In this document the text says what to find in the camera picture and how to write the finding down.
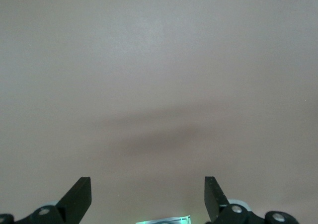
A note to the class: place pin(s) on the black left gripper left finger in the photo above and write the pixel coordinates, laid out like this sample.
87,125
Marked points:
74,201

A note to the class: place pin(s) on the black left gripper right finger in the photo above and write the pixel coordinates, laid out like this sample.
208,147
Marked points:
213,201

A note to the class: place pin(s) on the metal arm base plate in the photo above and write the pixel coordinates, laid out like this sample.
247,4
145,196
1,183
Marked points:
164,220

